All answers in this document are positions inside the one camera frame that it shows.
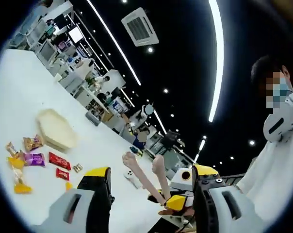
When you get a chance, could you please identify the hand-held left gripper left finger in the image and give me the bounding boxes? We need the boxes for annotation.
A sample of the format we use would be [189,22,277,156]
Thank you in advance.
[30,166,115,233]

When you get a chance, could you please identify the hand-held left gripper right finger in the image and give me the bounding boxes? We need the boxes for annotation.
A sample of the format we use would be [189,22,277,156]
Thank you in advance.
[191,164,267,233]

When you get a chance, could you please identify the pink food tongs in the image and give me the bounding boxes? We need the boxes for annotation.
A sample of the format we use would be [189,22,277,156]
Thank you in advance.
[122,151,173,207]

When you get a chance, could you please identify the small red food packet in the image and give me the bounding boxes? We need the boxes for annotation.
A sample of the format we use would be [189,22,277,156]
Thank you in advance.
[55,167,71,181]

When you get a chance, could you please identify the long red food packet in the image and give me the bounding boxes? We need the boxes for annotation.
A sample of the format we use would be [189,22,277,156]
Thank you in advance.
[48,151,72,170]

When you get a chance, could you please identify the purple food packet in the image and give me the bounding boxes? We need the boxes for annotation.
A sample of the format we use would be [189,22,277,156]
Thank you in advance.
[22,152,46,167]

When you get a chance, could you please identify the cream hexagonal container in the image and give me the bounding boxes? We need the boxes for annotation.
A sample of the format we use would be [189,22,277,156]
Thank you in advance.
[36,108,79,152]

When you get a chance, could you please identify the brown food packet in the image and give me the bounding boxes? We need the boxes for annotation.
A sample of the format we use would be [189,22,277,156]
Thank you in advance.
[22,134,44,152]

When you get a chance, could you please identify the small orange food packet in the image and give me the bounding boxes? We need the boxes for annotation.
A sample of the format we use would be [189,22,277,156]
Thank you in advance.
[5,142,18,157]

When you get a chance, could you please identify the person's right hand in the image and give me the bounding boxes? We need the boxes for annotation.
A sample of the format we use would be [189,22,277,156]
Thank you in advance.
[158,207,195,219]

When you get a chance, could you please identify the white game controller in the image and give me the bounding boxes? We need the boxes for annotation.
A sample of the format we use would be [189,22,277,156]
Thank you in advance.
[123,169,144,190]

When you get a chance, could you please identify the operator in white shirt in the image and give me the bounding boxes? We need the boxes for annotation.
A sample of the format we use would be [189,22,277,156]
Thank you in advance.
[235,135,293,233]

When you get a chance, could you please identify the grey headset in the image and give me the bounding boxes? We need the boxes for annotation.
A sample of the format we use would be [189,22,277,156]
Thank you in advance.
[85,111,101,126]

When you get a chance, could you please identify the thick curved ceiling light strip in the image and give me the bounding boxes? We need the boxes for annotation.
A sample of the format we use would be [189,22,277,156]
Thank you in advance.
[208,0,225,123]

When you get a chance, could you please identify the group of round ceiling downlights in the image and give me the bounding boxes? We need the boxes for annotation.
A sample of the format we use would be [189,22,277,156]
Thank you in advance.
[92,0,256,168]

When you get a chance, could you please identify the person's head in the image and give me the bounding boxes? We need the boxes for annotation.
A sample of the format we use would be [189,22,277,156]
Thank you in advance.
[250,54,293,115]

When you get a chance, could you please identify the thin curved ceiling light strip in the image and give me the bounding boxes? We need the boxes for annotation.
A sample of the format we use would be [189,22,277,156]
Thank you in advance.
[86,0,142,86]

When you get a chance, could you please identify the ceiling air conditioner unit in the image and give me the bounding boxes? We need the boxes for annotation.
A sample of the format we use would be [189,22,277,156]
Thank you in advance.
[121,7,160,47]

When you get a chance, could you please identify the small bright display screen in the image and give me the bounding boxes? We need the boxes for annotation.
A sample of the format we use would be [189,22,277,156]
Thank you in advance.
[68,26,84,42]

